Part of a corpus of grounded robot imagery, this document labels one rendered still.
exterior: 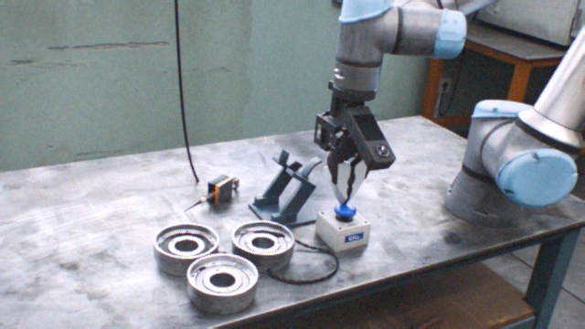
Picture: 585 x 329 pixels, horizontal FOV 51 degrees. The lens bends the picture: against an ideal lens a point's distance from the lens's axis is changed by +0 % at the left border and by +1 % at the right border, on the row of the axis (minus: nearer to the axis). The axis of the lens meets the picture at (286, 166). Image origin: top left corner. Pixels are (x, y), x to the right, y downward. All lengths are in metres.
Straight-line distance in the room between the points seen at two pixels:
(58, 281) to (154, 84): 1.70
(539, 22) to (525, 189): 2.07
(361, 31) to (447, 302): 0.72
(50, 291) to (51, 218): 0.22
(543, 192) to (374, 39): 0.39
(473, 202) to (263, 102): 1.75
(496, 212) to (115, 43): 1.71
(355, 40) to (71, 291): 0.57
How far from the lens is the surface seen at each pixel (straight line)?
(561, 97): 1.08
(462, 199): 1.25
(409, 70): 3.30
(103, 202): 1.20
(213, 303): 0.89
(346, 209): 1.07
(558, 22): 3.04
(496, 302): 1.50
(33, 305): 0.96
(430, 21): 0.97
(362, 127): 0.97
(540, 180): 1.08
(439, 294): 1.47
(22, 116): 2.54
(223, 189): 1.18
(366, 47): 0.95
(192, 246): 1.03
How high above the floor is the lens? 1.38
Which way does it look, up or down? 25 degrees down
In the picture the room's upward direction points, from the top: 5 degrees clockwise
